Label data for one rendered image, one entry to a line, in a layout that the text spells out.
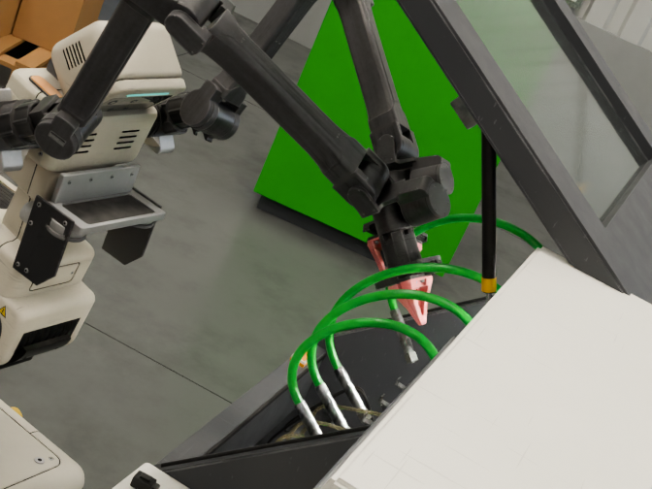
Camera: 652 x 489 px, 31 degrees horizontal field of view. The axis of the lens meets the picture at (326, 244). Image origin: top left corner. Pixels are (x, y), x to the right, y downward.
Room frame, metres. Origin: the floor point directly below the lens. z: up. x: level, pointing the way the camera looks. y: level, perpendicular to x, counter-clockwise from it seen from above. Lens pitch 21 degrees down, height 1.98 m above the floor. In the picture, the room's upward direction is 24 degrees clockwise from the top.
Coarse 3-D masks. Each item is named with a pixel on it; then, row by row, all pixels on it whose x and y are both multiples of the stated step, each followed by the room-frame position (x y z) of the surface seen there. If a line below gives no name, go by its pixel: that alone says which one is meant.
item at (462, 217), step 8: (448, 216) 1.87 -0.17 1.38; (456, 216) 1.86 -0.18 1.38; (464, 216) 1.85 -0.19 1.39; (472, 216) 1.84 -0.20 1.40; (480, 216) 1.83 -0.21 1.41; (424, 224) 1.89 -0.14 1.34; (432, 224) 1.88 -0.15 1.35; (440, 224) 1.87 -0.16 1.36; (496, 224) 1.81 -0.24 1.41; (504, 224) 1.81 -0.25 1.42; (512, 224) 1.80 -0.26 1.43; (416, 232) 1.89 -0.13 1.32; (512, 232) 1.80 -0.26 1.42; (520, 232) 1.79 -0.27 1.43; (528, 240) 1.78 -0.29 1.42; (536, 240) 1.78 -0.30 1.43; (536, 248) 1.77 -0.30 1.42; (392, 304) 1.88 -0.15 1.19
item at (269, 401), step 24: (288, 360) 1.99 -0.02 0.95; (264, 384) 1.86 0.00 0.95; (240, 408) 1.75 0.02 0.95; (264, 408) 1.80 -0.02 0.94; (288, 408) 1.99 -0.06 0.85; (216, 432) 1.65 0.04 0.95; (240, 432) 1.73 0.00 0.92; (264, 432) 1.89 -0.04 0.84; (168, 456) 1.53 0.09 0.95; (192, 456) 1.56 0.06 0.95
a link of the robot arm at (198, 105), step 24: (288, 0) 2.30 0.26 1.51; (312, 0) 2.31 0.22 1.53; (264, 24) 2.29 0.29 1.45; (288, 24) 2.29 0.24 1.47; (264, 48) 2.27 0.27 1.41; (192, 96) 2.25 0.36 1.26; (216, 96) 2.24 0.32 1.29; (240, 96) 2.27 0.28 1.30; (192, 120) 2.22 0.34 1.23; (240, 120) 2.30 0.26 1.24
